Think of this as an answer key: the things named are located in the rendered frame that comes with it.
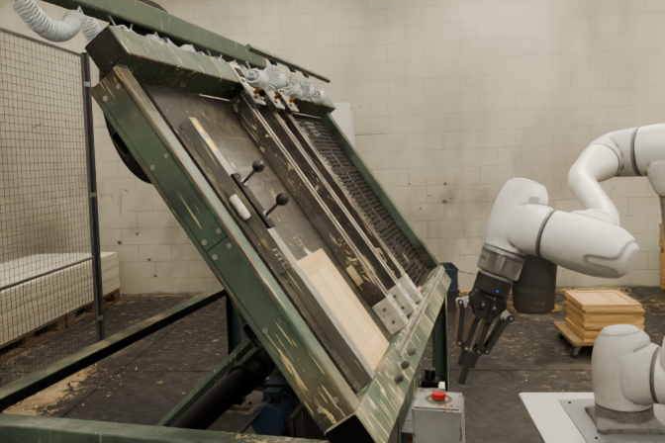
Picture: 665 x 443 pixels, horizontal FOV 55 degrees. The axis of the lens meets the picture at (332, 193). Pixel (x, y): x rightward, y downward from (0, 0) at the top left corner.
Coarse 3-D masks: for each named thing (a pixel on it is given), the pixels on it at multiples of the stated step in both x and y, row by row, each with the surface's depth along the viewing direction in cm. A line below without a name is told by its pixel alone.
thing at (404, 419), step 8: (432, 368) 224; (416, 376) 218; (432, 376) 223; (416, 384) 218; (424, 384) 222; (432, 384) 222; (440, 384) 223; (408, 392) 200; (416, 392) 216; (408, 400) 200; (408, 408) 200; (400, 416) 183; (408, 416) 196; (400, 424) 184; (408, 424) 190; (400, 432) 184; (408, 432) 184; (400, 440) 184; (408, 440) 184
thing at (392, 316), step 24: (240, 96) 243; (240, 120) 244; (264, 120) 247; (264, 144) 242; (288, 168) 240; (312, 192) 239; (312, 216) 239; (336, 240) 237; (360, 264) 235; (360, 288) 236; (384, 288) 238; (384, 312) 234
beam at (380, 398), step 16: (432, 272) 350; (416, 304) 273; (432, 304) 295; (432, 320) 276; (400, 336) 225; (416, 336) 241; (416, 352) 229; (384, 368) 193; (400, 368) 205; (416, 368) 218; (368, 384) 180; (384, 384) 185; (400, 384) 196; (368, 400) 169; (384, 400) 177; (400, 400) 187; (352, 416) 159; (368, 416) 163; (384, 416) 171; (336, 432) 160; (352, 432) 159; (368, 432) 158; (384, 432) 165
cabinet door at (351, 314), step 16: (320, 256) 218; (320, 272) 209; (336, 272) 222; (320, 288) 201; (336, 288) 213; (336, 304) 204; (352, 304) 216; (352, 320) 206; (368, 320) 218; (352, 336) 197; (368, 336) 209; (368, 352) 199; (384, 352) 212
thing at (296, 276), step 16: (192, 128) 193; (208, 144) 192; (208, 160) 192; (224, 160) 194; (224, 176) 191; (240, 192) 190; (256, 224) 189; (272, 240) 188; (288, 256) 189; (288, 272) 188; (304, 272) 191; (304, 288) 187; (320, 304) 186; (320, 320) 186; (336, 320) 188; (336, 336) 185; (352, 352) 184; (352, 368) 184; (368, 368) 186
